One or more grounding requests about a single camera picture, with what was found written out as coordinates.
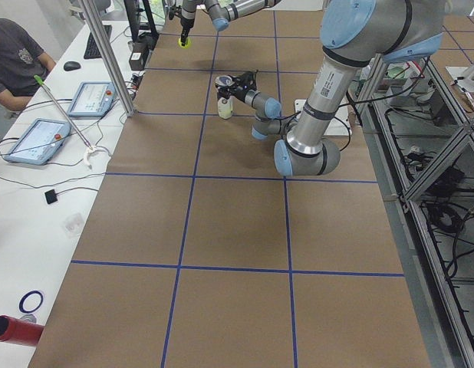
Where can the black computer mouse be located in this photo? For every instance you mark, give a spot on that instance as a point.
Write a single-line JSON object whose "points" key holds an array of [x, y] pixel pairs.
{"points": [[71, 66]]}

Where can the teach pendant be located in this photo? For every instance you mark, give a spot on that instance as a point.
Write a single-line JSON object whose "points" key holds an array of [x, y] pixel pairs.
{"points": [[39, 143], [92, 100]]}

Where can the small black square pad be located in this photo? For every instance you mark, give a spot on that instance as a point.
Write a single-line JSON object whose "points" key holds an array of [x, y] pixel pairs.
{"points": [[51, 196]]}

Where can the red bottle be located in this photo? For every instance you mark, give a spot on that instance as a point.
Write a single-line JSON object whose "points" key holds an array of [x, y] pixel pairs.
{"points": [[19, 332]]}

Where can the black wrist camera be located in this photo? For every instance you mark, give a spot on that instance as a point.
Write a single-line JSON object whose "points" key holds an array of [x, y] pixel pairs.
{"points": [[174, 11]]}

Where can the black monitor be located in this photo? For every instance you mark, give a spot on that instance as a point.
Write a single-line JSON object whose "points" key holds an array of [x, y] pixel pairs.
{"points": [[134, 9]]}

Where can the white pedestal column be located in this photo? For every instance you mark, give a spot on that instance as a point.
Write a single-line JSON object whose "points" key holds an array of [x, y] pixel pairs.
{"points": [[338, 125]]}

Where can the aluminium frame post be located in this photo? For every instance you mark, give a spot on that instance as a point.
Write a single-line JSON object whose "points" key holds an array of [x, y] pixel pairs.
{"points": [[96, 27]]}

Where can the seated man grey shirt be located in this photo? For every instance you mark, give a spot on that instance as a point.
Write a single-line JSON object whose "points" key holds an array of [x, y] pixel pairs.
{"points": [[21, 59]]}

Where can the upper teach pendant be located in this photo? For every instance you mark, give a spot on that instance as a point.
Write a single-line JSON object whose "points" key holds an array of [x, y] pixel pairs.
{"points": [[92, 100]]}

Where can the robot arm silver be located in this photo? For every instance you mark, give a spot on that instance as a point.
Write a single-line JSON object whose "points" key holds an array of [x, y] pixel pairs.
{"points": [[352, 33], [220, 16]]}

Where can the metal rod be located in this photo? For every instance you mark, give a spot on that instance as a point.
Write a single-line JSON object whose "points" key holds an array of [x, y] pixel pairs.
{"points": [[90, 148]]}

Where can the small electronics board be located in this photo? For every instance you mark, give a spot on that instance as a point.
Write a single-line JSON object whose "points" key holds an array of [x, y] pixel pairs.
{"points": [[135, 81]]}

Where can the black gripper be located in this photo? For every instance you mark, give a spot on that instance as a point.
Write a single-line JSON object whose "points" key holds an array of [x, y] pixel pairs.
{"points": [[237, 93], [185, 23]]}

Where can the tennis ball far yellow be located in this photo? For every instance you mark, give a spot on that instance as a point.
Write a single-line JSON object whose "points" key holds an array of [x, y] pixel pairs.
{"points": [[184, 42]]}

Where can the lower teach pendant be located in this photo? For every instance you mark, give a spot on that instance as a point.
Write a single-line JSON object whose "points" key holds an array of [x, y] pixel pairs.
{"points": [[39, 143]]}

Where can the black box white label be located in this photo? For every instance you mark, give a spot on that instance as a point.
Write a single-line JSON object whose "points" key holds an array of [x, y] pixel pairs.
{"points": [[140, 53]]}

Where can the white tennis ball can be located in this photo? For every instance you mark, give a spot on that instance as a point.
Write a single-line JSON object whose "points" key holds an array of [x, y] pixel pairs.
{"points": [[224, 98]]}

